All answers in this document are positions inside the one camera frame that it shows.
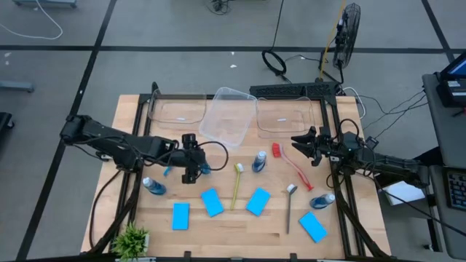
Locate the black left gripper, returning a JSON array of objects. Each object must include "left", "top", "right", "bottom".
[{"left": 173, "top": 143, "right": 208, "bottom": 185}]

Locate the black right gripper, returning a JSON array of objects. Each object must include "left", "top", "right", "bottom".
[{"left": 291, "top": 125, "right": 343, "bottom": 167}]

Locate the red pink dish brush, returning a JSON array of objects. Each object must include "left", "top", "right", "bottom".
[{"left": 271, "top": 142, "right": 315, "bottom": 192}]

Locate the green dish brush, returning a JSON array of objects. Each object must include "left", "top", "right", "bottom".
[{"left": 229, "top": 162, "right": 245, "bottom": 212}]

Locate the blue rectangular sponge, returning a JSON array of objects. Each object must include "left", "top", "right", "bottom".
[
  {"left": 171, "top": 202, "right": 191, "bottom": 231},
  {"left": 200, "top": 187, "right": 225, "bottom": 218},
  {"left": 245, "top": 187, "right": 272, "bottom": 218},
  {"left": 298, "top": 211, "right": 328, "bottom": 244}
]

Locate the clear shallow plastic bin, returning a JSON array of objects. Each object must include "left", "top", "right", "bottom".
[
  {"left": 256, "top": 95, "right": 316, "bottom": 140},
  {"left": 147, "top": 88, "right": 208, "bottom": 125}
]

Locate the black vented metal box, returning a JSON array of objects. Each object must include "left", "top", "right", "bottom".
[{"left": 249, "top": 81, "right": 341, "bottom": 98}]

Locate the clear deep plastic bin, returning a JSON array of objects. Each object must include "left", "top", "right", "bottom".
[{"left": 198, "top": 86, "right": 258, "bottom": 148}]

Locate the small green potted plant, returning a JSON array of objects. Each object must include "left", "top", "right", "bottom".
[{"left": 110, "top": 222, "right": 151, "bottom": 262}]

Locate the white paper sheet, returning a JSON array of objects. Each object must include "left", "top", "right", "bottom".
[{"left": 380, "top": 180, "right": 426, "bottom": 207}]

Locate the black floor fan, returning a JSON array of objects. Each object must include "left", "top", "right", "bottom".
[{"left": 333, "top": 2, "right": 362, "bottom": 70}]

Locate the grey desk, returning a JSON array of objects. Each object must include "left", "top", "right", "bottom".
[{"left": 422, "top": 72, "right": 466, "bottom": 259}]

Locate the black keyboard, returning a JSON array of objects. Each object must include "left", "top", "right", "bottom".
[{"left": 444, "top": 169, "right": 466, "bottom": 212}]

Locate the black laptop computer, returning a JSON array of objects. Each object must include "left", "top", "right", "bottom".
[{"left": 438, "top": 52, "right": 466, "bottom": 108}]

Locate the black floor object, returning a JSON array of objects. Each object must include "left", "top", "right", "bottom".
[{"left": 0, "top": 111, "right": 15, "bottom": 134}]

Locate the grey floor bar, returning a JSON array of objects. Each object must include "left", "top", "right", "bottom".
[{"left": 0, "top": 79, "right": 36, "bottom": 93}]

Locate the grey cart base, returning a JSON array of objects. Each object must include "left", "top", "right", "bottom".
[{"left": 12, "top": 0, "right": 78, "bottom": 9}]

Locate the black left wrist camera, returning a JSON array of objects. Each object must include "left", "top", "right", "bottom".
[{"left": 181, "top": 132, "right": 198, "bottom": 148}]

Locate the black aluminium table frame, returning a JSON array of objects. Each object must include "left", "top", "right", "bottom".
[{"left": 87, "top": 82, "right": 392, "bottom": 261}]

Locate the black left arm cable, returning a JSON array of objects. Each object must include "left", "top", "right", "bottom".
[{"left": 156, "top": 140, "right": 230, "bottom": 172}]

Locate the short white cable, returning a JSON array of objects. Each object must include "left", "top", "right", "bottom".
[{"left": 341, "top": 86, "right": 367, "bottom": 120}]

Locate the black hanging cable with coil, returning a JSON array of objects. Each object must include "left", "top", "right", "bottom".
[{"left": 261, "top": 0, "right": 292, "bottom": 83}]

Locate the black base cable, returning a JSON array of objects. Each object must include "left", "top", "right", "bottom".
[{"left": 88, "top": 169, "right": 123, "bottom": 239}]

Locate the yellow hanging cable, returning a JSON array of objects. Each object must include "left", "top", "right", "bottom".
[{"left": 319, "top": 0, "right": 347, "bottom": 80}]

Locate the thick black floor cable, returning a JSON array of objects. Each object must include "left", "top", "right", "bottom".
[{"left": 374, "top": 181, "right": 466, "bottom": 237}]

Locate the black cable bundle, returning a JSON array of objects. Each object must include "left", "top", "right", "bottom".
[{"left": 205, "top": 0, "right": 232, "bottom": 15}]

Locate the white floor cable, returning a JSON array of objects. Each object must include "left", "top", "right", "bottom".
[{"left": 0, "top": 0, "right": 63, "bottom": 41}]

